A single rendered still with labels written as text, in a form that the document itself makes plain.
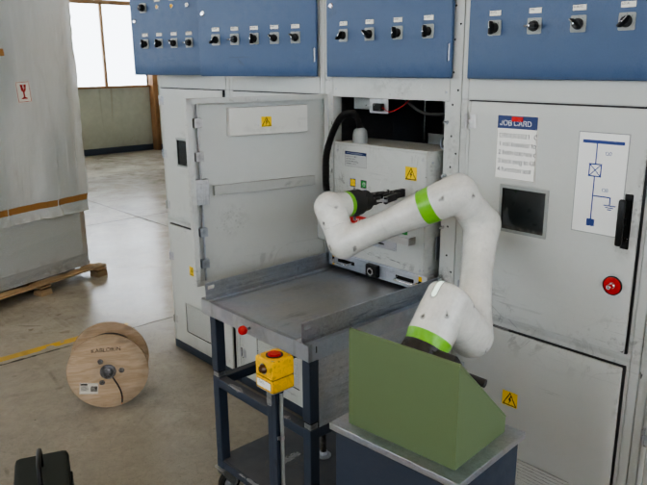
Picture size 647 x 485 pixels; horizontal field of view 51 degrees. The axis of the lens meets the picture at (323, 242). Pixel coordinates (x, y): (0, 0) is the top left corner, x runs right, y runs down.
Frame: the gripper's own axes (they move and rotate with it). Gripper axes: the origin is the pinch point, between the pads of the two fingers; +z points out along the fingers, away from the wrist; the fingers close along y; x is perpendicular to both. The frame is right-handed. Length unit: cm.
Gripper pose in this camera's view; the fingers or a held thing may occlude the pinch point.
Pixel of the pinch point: (397, 193)
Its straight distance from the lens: 256.4
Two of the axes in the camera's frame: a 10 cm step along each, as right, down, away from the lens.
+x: -0.1, -9.7, -2.6
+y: 6.8, 1.8, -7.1
